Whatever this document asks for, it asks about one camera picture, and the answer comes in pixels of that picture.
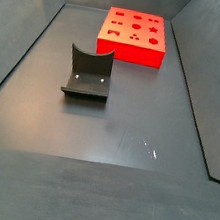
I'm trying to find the black curved holder stand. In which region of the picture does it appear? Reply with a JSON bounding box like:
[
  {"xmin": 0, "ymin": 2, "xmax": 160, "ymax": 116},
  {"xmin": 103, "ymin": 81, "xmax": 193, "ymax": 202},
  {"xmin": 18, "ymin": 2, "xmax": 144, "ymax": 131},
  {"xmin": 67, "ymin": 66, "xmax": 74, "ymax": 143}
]
[{"xmin": 61, "ymin": 44, "xmax": 115, "ymax": 100}]

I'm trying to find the red shape sorter block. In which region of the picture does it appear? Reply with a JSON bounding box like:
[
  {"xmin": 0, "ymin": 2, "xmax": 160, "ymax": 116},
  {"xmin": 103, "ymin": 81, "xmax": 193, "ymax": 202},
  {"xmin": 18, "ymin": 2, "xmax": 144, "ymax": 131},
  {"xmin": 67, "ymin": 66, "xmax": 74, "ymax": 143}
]
[{"xmin": 96, "ymin": 7, "xmax": 166, "ymax": 68}]

